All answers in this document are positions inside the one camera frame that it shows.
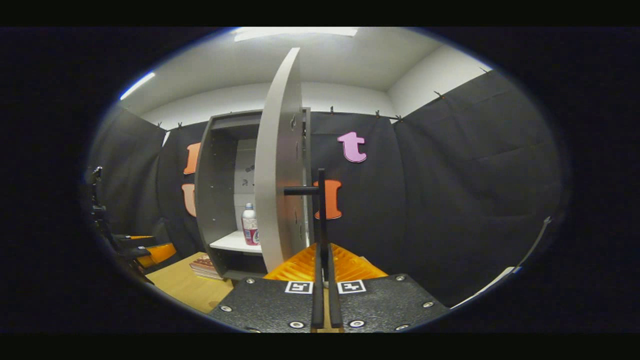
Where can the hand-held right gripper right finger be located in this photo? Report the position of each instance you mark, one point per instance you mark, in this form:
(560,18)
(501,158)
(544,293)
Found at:
(334,300)

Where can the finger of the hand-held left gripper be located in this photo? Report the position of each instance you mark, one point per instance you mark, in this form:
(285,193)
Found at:
(131,241)
(135,253)

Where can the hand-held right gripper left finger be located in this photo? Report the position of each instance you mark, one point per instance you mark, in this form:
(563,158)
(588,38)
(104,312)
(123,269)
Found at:
(318,300)

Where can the grey cabinet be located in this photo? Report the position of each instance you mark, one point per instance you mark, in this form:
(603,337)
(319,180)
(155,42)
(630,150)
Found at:
(215,200)

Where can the silver bottle with red label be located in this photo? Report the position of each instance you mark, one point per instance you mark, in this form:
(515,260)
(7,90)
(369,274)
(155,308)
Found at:
(249,225)

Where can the white cabinet door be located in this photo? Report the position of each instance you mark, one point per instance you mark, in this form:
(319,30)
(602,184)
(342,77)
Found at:
(277,175)

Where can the white cabinet shelf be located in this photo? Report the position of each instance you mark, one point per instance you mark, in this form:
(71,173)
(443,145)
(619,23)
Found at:
(232,242)

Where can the reddish brown book stack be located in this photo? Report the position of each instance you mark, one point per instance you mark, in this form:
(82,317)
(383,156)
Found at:
(206,266)

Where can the black backdrop cloth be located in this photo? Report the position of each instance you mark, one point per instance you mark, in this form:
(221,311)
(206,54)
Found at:
(450,200)

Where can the ceiling light tube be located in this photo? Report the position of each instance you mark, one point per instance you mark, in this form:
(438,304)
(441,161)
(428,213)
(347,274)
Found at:
(137,85)

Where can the white sheet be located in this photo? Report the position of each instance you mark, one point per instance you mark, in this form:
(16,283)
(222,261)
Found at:
(492,284)

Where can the black curved stand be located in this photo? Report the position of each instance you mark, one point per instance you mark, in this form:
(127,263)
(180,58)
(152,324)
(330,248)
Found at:
(536,242)

